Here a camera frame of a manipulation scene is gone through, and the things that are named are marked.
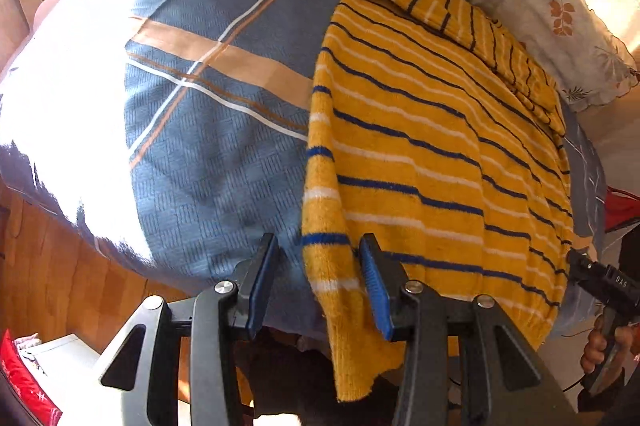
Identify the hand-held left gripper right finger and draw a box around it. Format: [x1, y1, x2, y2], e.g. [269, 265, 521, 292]
[358, 233, 573, 426]

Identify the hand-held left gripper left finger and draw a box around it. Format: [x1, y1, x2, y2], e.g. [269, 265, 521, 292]
[98, 233, 280, 426]

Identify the yellow striped knit sweater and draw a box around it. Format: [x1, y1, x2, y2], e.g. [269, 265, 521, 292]
[300, 0, 576, 403]

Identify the person's right hand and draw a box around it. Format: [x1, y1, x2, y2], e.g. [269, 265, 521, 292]
[580, 325, 635, 375]

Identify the red fabric item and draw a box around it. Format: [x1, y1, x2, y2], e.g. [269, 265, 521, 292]
[600, 186, 640, 232]

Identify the blue plaid bed sheet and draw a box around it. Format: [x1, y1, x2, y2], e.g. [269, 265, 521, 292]
[0, 0, 608, 342]

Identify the white box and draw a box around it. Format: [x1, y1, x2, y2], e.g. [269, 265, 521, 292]
[32, 332, 113, 426]

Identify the red patterned cloth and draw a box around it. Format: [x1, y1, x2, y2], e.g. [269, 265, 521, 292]
[0, 328, 63, 425]

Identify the white leaf print pillow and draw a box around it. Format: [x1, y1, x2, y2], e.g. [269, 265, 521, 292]
[471, 0, 640, 113]

